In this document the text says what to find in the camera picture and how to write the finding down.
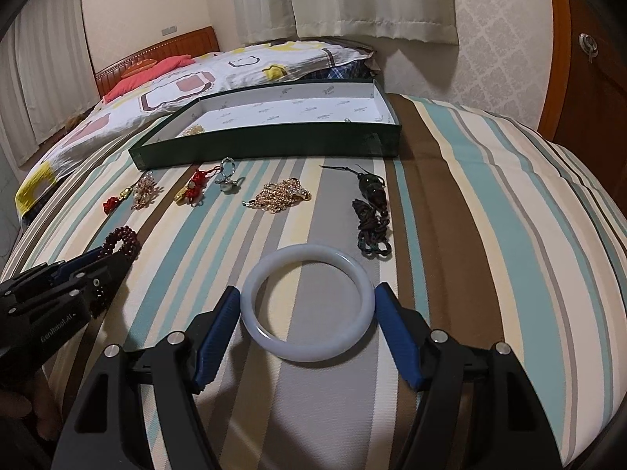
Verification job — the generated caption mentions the grey side curtain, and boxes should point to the grey side curtain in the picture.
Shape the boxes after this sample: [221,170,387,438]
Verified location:
[0,7,100,170]

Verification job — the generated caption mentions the rose gold chain cluster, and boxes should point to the rose gold chain cluster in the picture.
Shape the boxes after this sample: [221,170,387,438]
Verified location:
[129,172,161,212]

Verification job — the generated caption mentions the green box with white lining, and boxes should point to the green box with white lining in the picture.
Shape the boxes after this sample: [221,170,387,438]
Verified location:
[130,78,403,170]

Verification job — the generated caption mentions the gold chain necklace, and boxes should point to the gold chain necklace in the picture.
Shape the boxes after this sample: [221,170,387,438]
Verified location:
[242,178,313,216]

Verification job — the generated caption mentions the blue plaid cloth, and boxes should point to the blue plaid cloth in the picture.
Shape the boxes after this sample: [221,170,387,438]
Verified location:
[293,51,379,84]

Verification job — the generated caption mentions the person's left hand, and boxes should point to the person's left hand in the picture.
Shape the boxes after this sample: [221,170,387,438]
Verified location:
[0,384,46,451]

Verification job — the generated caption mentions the narrow cream window curtain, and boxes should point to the narrow cream window curtain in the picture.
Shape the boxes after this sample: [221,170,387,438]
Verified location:
[229,0,295,49]

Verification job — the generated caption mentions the silver ring trinket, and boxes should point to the silver ring trinket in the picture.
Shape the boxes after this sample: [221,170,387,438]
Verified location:
[214,157,245,195]

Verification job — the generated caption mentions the white jade bangle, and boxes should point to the white jade bangle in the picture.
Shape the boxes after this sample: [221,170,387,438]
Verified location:
[240,243,376,363]

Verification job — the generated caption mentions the red pillow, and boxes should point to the red pillow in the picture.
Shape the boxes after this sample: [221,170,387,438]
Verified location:
[103,54,195,102]

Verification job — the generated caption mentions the striped bed cover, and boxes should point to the striped bed cover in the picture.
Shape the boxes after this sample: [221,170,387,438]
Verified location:
[0,92,622,470]

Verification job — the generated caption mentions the wooden cabinet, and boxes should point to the wooden cabinet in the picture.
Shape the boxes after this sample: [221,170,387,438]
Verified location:
[535,0,627,167]

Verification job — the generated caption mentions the dark red beaded bracelet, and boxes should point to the dark red beaded bracelet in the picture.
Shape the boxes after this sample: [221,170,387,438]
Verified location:
[87,224,143,316]

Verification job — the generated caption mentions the red knot gold charm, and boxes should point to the red knot gold charm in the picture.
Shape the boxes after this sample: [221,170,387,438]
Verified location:
[102,185,134,215]
[174,168,210,206]

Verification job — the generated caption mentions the wooden headboard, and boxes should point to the wooden headboard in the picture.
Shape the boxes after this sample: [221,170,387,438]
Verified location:
[95,26,220,99]

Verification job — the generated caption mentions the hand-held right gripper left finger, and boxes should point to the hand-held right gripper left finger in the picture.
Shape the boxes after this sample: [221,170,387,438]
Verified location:
[53,285,242,470]

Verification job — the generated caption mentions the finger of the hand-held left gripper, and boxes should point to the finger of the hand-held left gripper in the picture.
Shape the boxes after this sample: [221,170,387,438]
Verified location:
[0,260,75,304]
[61,248,132,311]

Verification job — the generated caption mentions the dark cord pendant necklace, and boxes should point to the dark cord pendant necklace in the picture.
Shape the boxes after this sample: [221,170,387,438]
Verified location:
[320,163,393,260]

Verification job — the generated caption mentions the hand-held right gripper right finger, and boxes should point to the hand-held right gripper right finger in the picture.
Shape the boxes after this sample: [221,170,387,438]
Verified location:
[375,281,576,470]

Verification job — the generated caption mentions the metal cabinet handle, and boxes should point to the metal cabinet handle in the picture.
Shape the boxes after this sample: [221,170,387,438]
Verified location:
[579,33,599,63]

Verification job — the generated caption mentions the white patterned quilt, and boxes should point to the white patterned quilt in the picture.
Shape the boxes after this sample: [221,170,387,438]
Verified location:
[14,39,375,219]

